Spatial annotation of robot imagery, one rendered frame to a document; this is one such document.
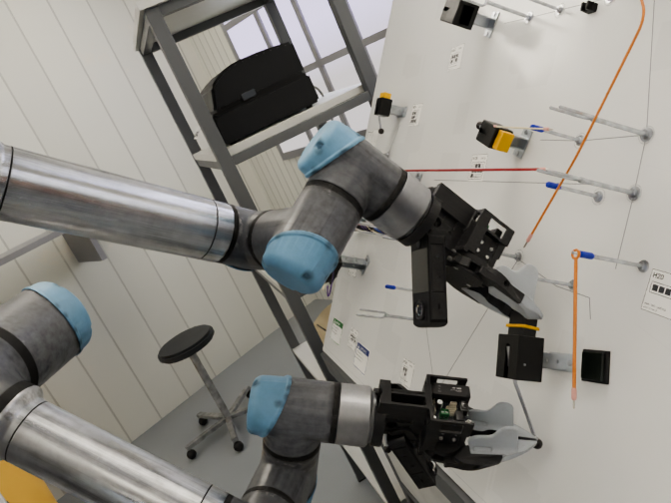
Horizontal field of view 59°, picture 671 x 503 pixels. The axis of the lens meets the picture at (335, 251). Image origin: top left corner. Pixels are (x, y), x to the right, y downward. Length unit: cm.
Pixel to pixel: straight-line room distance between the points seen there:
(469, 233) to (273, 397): 31
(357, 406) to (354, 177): 27
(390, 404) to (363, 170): 28
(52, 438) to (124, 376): 315
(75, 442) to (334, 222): 38
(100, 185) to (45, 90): 322
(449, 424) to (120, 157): 337
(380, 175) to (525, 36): 48
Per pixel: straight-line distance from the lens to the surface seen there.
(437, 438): 75
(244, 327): 423
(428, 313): 71
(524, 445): 82
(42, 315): 87
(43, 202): 65
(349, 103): 165
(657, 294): 77
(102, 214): 66
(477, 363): 101
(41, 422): 77
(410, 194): 69
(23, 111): 382
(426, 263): 72
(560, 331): 87
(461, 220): 75
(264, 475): 78
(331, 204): 64
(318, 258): 63
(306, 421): 74
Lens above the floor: 156
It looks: 17 degrees down
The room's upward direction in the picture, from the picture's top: 25 degrees counter-clockwise
